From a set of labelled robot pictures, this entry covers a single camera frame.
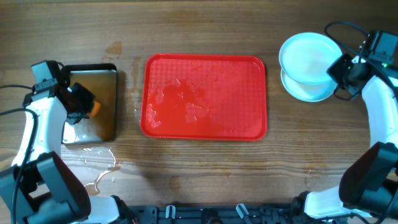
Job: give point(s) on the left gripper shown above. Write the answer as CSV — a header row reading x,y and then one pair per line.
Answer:
x,y
89,98

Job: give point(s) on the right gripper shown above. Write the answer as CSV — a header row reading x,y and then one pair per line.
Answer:
x,y
334,71

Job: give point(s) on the green orange sponge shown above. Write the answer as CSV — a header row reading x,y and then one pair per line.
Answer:
x,y
95,109

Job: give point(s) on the white plate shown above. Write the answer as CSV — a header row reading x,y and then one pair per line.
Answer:
x,y
305,92
305,57

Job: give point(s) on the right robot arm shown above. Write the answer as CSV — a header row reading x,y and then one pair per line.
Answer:
x,y
364,189

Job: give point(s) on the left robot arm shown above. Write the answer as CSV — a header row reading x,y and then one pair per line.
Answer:
x,y
39,187

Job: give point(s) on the red plastic tray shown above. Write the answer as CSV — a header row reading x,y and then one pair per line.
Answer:
x,y
205,97

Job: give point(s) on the black water basin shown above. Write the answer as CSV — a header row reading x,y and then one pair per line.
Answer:
x,y
102,80

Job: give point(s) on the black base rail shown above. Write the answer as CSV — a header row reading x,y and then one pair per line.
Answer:
x,y
265,214

